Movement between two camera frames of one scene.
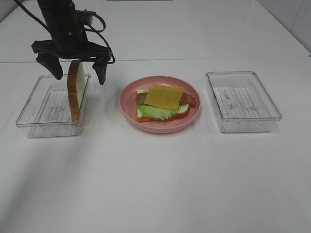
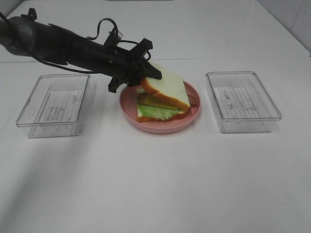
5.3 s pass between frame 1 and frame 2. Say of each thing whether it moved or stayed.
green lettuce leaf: stayed
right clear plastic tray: stayed
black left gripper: moved
